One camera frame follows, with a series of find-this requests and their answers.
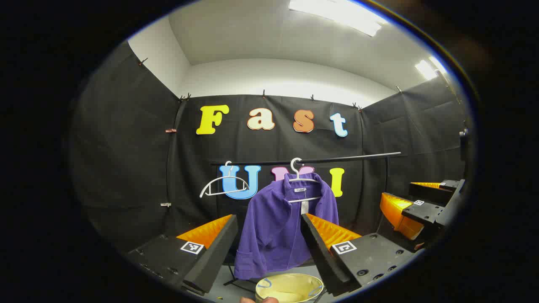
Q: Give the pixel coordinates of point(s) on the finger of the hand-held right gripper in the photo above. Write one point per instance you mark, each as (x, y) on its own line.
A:
(429, 191)
(423, 211)

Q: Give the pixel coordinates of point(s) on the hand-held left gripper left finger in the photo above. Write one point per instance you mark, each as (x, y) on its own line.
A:
(214, 256)

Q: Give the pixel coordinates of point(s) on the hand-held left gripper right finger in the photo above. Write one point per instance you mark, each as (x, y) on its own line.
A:
(322, 256)

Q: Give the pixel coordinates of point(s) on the beige laundry hamper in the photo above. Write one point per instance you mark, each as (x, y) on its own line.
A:
(290, 288)

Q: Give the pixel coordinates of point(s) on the white plastic hanger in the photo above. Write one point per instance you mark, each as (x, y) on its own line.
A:
(305, 199)
(230, 171)

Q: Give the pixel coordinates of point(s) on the purple shirt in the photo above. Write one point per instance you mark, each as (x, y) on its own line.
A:
(269, 227)

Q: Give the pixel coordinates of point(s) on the small ceiling light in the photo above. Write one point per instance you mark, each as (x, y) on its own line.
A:
(426, 69)

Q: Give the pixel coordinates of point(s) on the black backdrop cloth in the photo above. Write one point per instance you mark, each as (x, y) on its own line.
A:
(126, 147)

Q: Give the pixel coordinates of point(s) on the black clothes rail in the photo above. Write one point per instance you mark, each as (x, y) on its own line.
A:
(337, 158)

